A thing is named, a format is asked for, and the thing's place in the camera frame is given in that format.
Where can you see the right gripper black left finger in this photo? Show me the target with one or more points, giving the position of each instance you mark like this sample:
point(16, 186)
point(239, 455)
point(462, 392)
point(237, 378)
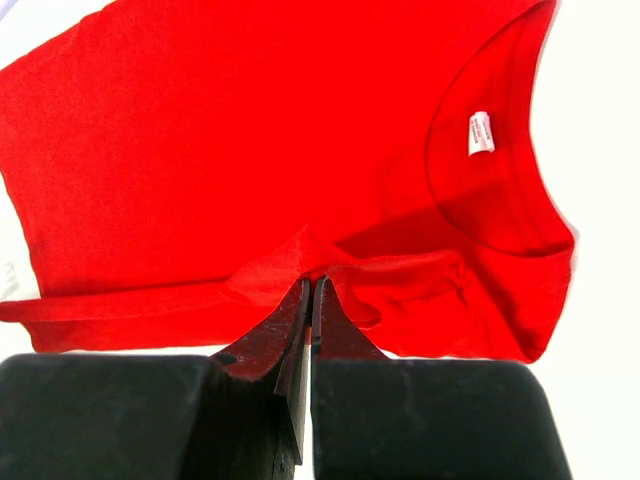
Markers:
point(265, 374)

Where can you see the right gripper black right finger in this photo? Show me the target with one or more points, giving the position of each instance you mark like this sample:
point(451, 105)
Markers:
point(334, 335)

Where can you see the red t shirt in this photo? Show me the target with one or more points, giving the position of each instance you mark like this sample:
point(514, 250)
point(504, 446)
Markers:
point(177, 166)

